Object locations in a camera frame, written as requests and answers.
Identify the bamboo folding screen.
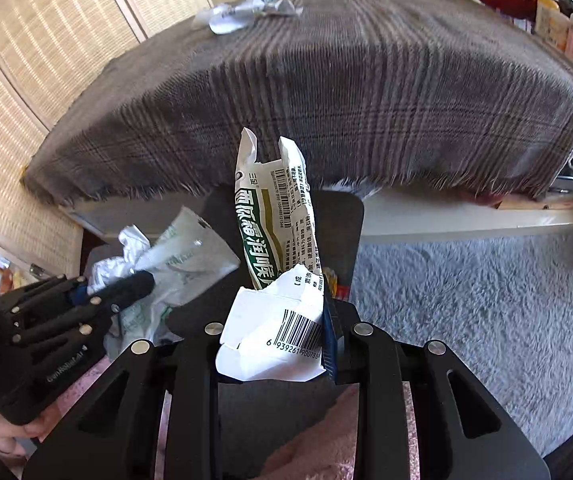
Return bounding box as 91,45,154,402
0,0,214,281

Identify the black bin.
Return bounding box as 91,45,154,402
81,190,365,351

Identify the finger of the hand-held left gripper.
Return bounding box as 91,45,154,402
11,275,90,320
15,271,156,347

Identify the plaid blanket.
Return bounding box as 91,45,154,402
24,0,573,206

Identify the white green medicine box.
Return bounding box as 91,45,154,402
215,127,328,383

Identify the clear plastic wrapper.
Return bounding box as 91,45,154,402
104,206,241,356

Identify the pink fleece clothing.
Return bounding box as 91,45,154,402
56,360,417,480

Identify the person's left hand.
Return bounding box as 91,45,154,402
0,406,51,457

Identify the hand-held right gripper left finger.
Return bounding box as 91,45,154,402
21,322,227,480

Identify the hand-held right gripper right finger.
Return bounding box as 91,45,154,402
323,300,552,480

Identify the yellow capped bottle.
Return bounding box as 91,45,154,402
533,0,569,51

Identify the crushed clear plastic bottle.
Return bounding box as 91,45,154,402
191,0,303,36

